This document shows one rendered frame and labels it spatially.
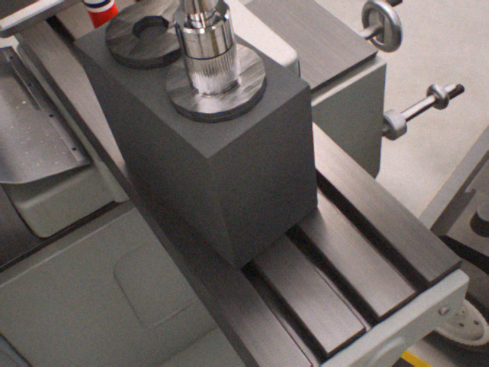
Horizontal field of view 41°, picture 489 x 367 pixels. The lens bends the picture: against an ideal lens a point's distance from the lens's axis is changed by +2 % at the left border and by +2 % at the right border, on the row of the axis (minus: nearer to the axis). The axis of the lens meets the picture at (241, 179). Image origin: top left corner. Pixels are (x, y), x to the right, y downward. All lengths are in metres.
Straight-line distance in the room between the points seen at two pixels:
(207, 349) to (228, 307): 0.80
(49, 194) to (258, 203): 0.42
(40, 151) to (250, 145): 0.45
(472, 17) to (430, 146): 0.60
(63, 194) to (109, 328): 0.37
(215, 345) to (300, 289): 0.81
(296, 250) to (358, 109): 0.58
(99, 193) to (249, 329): 0.43
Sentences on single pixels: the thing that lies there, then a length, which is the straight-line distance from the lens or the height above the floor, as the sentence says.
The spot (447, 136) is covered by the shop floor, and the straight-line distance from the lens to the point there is 2.04.
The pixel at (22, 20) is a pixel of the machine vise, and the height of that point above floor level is 0.94.
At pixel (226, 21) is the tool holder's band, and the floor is 1.19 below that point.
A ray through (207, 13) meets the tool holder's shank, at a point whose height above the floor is 1.20.
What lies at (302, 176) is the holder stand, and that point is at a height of 1.00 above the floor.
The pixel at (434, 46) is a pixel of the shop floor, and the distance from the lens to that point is 2.32.
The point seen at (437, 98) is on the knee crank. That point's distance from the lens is 1.42.
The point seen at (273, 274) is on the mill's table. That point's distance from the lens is 0.68.
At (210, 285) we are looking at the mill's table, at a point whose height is 0.93.
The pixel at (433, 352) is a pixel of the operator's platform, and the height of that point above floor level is 0.40.
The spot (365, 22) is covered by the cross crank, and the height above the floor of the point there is 0.62.
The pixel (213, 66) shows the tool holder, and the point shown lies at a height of 1.16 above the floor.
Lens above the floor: 1.52
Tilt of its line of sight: 51 degrees down
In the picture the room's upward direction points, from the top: 12 degrees counter-clockwise
